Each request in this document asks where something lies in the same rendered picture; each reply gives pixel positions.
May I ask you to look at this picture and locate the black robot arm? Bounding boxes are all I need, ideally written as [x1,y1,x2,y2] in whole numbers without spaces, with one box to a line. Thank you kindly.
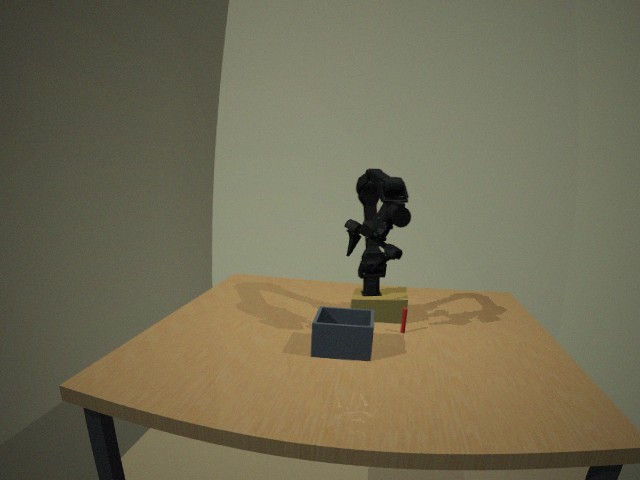
[356,169,412,296]

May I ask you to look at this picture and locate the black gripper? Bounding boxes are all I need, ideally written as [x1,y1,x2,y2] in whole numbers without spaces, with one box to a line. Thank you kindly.
[344,213,402,273]

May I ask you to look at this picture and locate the red peg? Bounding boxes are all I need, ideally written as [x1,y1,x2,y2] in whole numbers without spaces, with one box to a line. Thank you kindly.
[400,308,408,334]

